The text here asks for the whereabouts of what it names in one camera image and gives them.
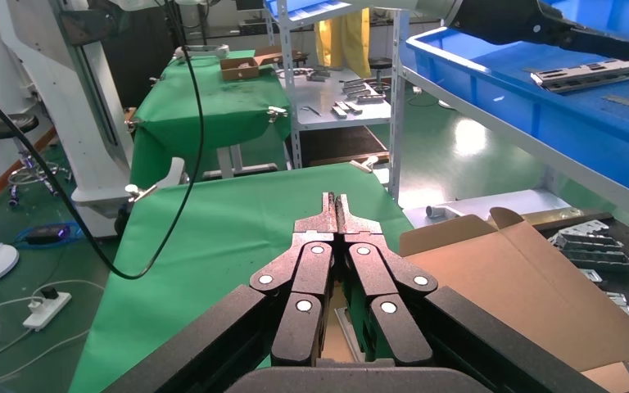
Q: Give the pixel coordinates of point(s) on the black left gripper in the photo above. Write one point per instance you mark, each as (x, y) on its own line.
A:
(504, 21)

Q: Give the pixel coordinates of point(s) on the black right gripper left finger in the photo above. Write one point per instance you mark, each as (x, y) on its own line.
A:
(298, 282)

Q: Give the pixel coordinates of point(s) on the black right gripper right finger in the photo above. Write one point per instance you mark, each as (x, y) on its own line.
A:
(385, 282)

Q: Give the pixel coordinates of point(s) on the large blue plastic tray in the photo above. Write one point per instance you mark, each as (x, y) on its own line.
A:
(564, 135)

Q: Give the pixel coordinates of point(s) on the open brown cardboard box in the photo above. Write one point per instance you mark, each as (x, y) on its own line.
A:
(510, 282)

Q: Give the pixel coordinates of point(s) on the small open cardboard box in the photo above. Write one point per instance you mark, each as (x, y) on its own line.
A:
(238, 70)

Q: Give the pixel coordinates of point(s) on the white plastic pipe fitting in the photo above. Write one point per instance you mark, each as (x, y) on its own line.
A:
(439, 211)

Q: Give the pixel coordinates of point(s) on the silver metal spring clamp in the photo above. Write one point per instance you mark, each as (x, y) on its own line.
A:
(131, 122)
(276, 113)
(366, 164)
(135, 191)

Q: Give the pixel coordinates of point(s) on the grey metal storage rack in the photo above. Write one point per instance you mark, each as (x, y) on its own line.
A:
(296, 146)

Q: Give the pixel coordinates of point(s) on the white lower board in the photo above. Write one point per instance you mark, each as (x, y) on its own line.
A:
(499, 203)

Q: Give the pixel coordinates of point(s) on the small grey hand tool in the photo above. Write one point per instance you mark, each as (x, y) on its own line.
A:
(310, 110)

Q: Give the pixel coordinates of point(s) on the small green table cloth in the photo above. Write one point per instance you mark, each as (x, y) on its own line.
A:
(211, 119)

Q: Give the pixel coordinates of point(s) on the silver metal plate pile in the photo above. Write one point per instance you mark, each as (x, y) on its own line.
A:
(591, 255)

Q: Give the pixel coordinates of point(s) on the small black swivel stool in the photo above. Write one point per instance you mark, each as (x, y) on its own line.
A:
(381, 63)

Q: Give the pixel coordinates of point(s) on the yellow hanging garment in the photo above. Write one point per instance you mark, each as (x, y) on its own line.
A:
(347, 43)

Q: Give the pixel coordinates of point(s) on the white curved plastic object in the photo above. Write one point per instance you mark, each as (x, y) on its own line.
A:
(217, 51)

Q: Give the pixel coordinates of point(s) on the white power strip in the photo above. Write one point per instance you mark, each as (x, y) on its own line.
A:
(48, 312)

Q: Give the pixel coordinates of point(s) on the black power adapter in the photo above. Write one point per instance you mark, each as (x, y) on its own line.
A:
(48, 234)

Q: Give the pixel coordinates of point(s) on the blue plastic crate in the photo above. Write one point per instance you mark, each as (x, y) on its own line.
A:
(303, 11)

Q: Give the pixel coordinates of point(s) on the white robot torso column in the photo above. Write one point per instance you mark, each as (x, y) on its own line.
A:
(59, 108)

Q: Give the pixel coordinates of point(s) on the large black round stool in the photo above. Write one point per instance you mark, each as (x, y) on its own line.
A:
(5, 126)

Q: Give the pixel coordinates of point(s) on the grey metal table frame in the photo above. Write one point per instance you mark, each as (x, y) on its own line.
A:
(227, 160)

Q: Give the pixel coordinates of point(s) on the grey slotted angle post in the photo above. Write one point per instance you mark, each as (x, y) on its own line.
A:
(398, 135)

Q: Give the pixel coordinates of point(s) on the small silver metal bracket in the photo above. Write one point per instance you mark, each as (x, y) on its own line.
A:
(591, 276)
(618, 301)

